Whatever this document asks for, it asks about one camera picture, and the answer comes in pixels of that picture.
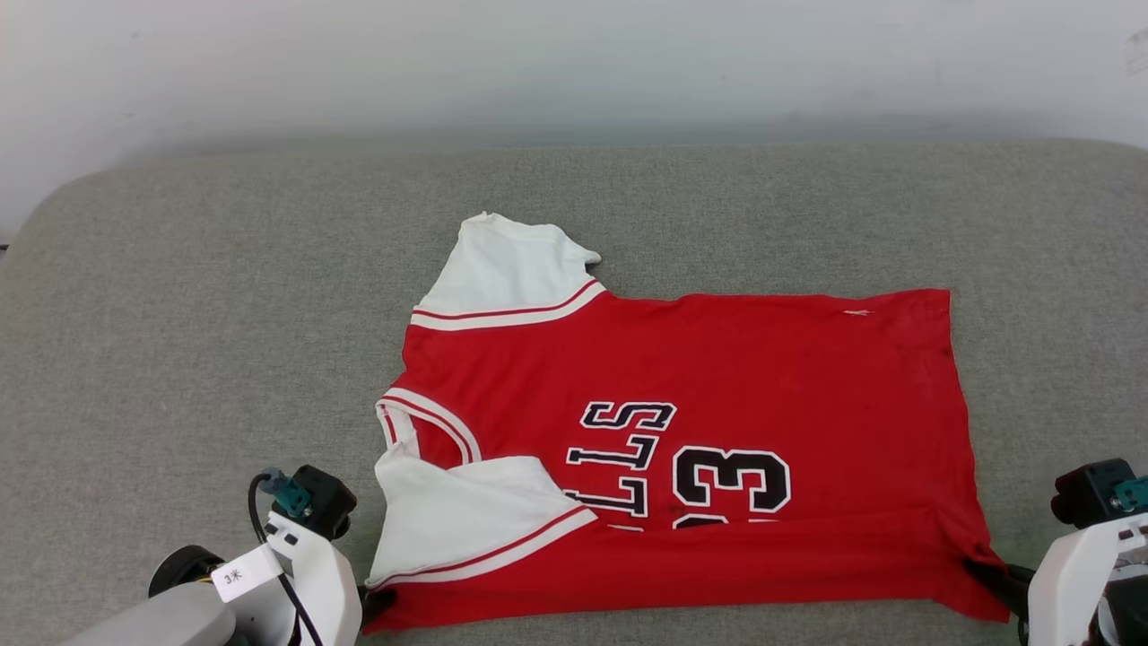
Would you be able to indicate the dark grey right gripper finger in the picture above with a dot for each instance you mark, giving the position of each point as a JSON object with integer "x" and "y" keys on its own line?
{"x": 1009, "y": 579}

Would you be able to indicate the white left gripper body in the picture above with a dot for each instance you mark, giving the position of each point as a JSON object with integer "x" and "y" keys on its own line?
{"x": 332, "y": 601}

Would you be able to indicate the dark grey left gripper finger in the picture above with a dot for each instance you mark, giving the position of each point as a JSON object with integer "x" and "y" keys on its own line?
{"x": 375, "y": 603}

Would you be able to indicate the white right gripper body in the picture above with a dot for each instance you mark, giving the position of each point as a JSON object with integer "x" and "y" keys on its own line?
{"x": 1063, "y": 592}

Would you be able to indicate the red white Bulls jersey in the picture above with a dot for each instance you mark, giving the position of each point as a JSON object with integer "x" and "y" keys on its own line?
{"x": 717, "y": 359}

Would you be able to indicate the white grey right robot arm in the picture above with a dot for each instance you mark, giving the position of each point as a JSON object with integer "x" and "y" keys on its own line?
{"x": 1126, "y": 610}

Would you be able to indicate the white paper label tag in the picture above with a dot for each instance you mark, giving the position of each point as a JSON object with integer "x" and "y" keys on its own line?
{"x": 238, "y": 574}

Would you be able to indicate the grey fabric sofa cushion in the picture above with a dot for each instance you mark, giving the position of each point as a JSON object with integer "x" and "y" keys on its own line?
{"x": 179, "y": 314}

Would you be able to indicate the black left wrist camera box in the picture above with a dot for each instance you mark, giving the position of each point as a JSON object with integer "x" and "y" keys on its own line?
{"x": 327, "y": 502}

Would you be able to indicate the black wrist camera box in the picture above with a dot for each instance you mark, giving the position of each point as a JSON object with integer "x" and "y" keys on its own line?
{"x": 327, "y": 502}
{"x": 1085, "y": 493}

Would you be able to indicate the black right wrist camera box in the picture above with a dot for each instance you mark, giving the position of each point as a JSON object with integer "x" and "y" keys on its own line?
{"x": 1085, "y": 493}

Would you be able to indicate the teal left camera connector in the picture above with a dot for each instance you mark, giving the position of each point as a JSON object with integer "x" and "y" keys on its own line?
{"x": 291, "y": 492}

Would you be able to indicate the teal camera connector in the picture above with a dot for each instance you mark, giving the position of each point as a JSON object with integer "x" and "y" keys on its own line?
{"x": 291, "y": 492}
{"x": 1132, "y": 493}

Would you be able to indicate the teal right camera connector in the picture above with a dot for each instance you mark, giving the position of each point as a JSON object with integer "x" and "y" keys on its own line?
{"x": 1132, "y": 493}

